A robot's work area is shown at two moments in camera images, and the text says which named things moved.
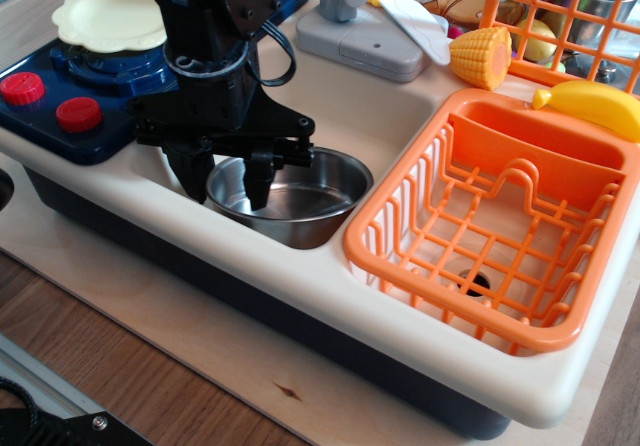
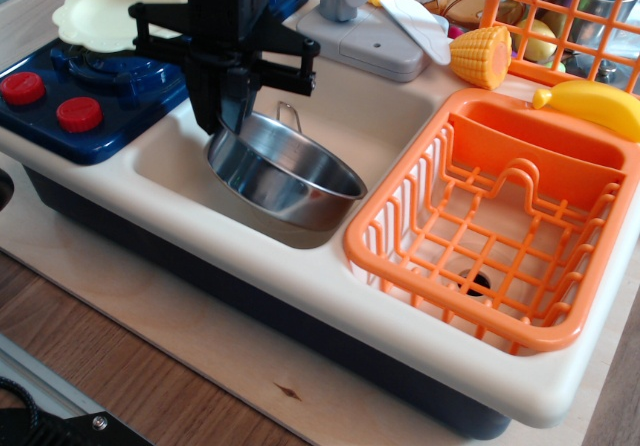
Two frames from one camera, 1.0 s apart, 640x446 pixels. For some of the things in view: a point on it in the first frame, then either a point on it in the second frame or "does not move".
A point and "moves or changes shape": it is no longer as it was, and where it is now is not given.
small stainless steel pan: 310,205 moves or changes shape
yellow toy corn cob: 482,57 does not move
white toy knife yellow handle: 427,31 does not move
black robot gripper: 215,64 to 226,22
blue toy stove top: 72,104 does not move
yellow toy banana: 605,103 does not move
